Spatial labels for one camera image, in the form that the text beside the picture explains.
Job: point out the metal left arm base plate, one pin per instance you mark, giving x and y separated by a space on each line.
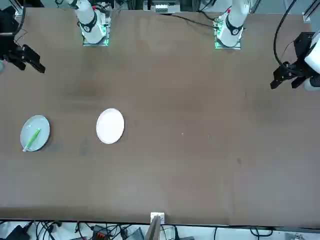
228 48

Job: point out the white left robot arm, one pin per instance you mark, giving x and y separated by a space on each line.
235 15

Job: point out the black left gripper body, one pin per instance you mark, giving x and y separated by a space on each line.
303 46

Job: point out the aluminium frame profile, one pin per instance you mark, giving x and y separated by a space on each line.
18 11
308 15

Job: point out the white plate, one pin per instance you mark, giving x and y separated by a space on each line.
110 126

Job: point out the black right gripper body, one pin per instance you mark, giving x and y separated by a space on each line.
7 45

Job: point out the black power adapter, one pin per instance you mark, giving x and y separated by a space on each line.
17 233

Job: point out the aluminium frame post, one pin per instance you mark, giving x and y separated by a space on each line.
153 230

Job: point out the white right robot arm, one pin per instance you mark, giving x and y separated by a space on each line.
87 15

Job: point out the blue plate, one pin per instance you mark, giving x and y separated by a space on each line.
41 125

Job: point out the green marker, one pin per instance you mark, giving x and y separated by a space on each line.
32 138

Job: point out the white post bracket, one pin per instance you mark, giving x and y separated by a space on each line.
153 214

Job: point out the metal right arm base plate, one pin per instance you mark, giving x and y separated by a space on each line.
96 45

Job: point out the black device with red label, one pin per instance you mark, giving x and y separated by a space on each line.
100 235

